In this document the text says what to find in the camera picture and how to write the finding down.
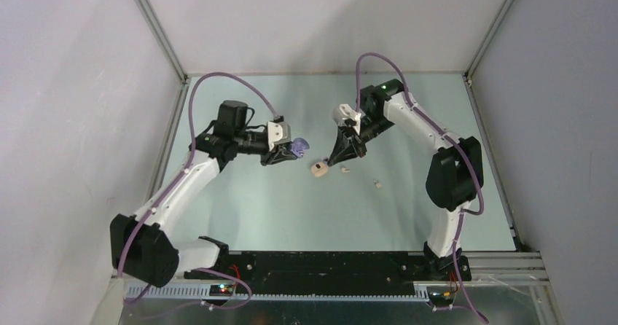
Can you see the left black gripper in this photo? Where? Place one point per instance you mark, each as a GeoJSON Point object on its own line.
{"type": "Point", "coordinates": [278, 153]}

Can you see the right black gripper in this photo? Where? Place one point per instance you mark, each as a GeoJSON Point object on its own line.
{"type": "Point", "coordinates": [348, 145]}

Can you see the purple earbud charging case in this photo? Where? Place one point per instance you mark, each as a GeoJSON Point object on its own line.
{"type": "Point", "coordinates": [300, 147]}

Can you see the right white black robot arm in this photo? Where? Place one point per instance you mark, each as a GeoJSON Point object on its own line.
{"type": "Point", "coordinates": [455, 175]}

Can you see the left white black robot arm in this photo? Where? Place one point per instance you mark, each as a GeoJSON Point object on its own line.
{"type": "Point", "coordinates": [141, 244]}

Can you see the beige earbud charging case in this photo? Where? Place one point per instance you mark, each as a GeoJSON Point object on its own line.
{"type": "Point", "coordinates": [319, 169]}

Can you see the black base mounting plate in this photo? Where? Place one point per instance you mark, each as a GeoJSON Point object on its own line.
{"type": "Point", "coordinates": [365, 272]}

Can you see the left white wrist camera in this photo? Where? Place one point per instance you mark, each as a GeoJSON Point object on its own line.
{"type": "Point", "coordinates": [278, 132]}

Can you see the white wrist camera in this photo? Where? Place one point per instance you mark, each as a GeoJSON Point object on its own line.
{"type": "Point", "coordinates": [347, 117]}
{"type": "Point", "coordinates": [278, 132]}

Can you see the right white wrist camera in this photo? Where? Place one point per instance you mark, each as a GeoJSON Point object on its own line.
{"type": "Point", "coordinates": [347, 117]}

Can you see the grey slotted cable duct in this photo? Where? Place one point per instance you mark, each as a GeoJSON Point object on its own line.
{"type": "Point", "coordinates": [222, 292]}

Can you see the aluminium frame rail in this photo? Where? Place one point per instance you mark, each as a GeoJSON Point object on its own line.
{"type": "Point", "coordinates": [488, 268]}

